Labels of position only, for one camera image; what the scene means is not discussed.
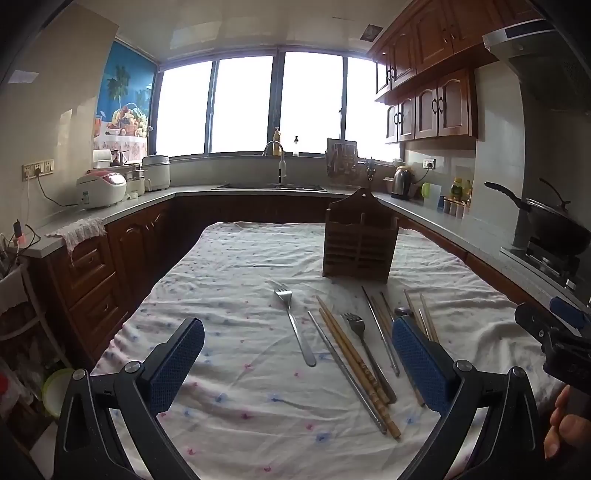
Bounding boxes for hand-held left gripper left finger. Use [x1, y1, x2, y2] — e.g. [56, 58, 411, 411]
[53, 317, 205, 480]

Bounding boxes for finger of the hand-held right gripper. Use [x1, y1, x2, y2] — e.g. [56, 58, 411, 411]
[549, 296, 591, 330]
[514, 302, 561, 345]

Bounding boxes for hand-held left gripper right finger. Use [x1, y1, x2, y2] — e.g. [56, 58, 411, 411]
[392, 316, 555, 480]

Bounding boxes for light wooden chopstick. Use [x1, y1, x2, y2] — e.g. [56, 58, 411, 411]
[418, 292, 440, 343]
[403, 288, 433, 343]

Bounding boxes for steel chopstick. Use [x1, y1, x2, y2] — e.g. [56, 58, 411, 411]
[361, 285, 400, 377]
[308, 311, 387, 435]

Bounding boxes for wooden utensil holder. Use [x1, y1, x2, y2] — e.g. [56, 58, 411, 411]
[322, 188, 399, 283]

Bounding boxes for person's right hand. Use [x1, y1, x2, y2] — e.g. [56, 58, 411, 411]
[544, 385, 591, 460]

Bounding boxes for gas stove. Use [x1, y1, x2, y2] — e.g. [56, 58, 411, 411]
[501, 237, 583, 290]

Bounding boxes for ribbed wooden chopstick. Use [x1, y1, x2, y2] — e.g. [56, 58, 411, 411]
[321, 305, 402, 440]
[316, 295, 394, 433]

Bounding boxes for steel fork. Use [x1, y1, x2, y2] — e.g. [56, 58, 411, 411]
[341, 313, 398, 404]
[274, 288, 317, 368]

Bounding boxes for black wok with lid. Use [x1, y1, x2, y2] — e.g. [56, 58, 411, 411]
[484, 178, 591, 257]

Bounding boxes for white floral tablecloth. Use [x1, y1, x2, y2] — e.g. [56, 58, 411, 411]
[90, 222, 555, 480]

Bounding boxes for grey kitchen countertop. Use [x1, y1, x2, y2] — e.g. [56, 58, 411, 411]
[21, 184, 591, 319]

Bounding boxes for green plastic bowl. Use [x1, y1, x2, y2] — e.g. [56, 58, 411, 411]
[42, 368, 77, 419]

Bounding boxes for wooden lower cabinets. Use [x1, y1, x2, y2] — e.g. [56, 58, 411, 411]
[44, 194, 522, 365]

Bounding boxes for wooden cabinets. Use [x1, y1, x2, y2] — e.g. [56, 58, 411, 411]
[369, 0, 546, 145]
[44, 194, 522, 365]

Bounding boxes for white spice jar set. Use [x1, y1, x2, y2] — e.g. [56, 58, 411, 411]
[438, 196, 470, 218]

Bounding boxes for cooking oil bottles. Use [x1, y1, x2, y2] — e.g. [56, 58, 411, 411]
[450, 178, 474, 204]

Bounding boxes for white lace cloth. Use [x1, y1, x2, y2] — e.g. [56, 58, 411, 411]
[46, 217, 108, 267]

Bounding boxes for cluttered side rack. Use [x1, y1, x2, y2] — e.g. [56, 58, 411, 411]
[0, 219, 70, 444]

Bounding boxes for steel electric kettle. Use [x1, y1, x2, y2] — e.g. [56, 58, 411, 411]
[392, 165, 414, 200]

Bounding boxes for small white kitchen appliance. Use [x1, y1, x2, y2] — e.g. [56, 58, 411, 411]
[126, 167, 151, 197]

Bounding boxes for white and red rice cooker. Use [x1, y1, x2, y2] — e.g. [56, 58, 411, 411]
[75, 170, 127, 211]

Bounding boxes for white electric pot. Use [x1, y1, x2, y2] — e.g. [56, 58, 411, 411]
[141, 154, 171, 191]

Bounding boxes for kitchen sink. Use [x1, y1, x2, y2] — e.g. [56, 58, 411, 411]
[212, 183, 328, 193]

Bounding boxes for knife and dish rack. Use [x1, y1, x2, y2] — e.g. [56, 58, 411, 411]
[326, 137, 359, 179]

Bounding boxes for steel kitchen faucet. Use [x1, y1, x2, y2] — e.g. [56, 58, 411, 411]
[262, 141, 287, 188]

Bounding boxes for range hood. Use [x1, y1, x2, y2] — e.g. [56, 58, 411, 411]
[482, 18, 591, 114]

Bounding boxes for kitchen window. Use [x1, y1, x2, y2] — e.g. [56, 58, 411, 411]
[154, 51, 400, 160]

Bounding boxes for wooden upper cabinets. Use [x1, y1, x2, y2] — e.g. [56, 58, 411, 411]
[369, 0, 546, 145]

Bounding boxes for black power cord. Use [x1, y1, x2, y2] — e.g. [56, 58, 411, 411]
[33, 174, 83, 209]

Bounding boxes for wall power outlet strip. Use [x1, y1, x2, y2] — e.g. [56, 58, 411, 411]
[22, 159, 55, 181]

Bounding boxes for tropical fruit wall poster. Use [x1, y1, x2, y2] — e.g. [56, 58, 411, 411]
[92, 39, 158, 163]

